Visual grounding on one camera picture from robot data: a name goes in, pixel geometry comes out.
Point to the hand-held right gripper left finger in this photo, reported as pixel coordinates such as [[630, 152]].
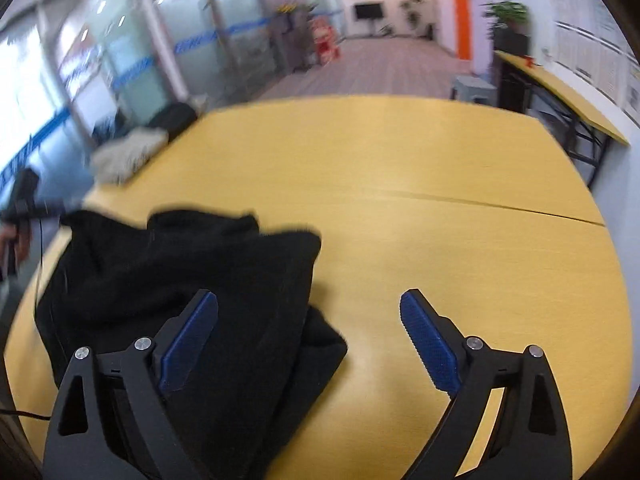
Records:
[[192, 327]]

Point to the yellow folding table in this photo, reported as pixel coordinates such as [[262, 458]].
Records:
[[560, 90]]

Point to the red display stand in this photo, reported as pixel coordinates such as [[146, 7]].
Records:
[[326, 40]]

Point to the dark bag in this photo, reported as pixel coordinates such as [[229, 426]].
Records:
[[172, 117]]

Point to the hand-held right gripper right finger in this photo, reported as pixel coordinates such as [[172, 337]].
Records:
[[425, 332]]

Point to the large potted plant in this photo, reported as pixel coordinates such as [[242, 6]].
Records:
[[509, 12]]

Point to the black cabinet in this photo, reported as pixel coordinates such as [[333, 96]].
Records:
[[511, 67]]

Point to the wall television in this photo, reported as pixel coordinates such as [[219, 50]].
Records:
[[368, 10]]

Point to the grey plastic stool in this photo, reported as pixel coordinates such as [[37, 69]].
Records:
[[474, 89]]

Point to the white cloth pile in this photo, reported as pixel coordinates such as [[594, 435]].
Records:
[[127, 152]]

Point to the black garment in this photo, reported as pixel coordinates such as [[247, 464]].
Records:
[[200, 265]]

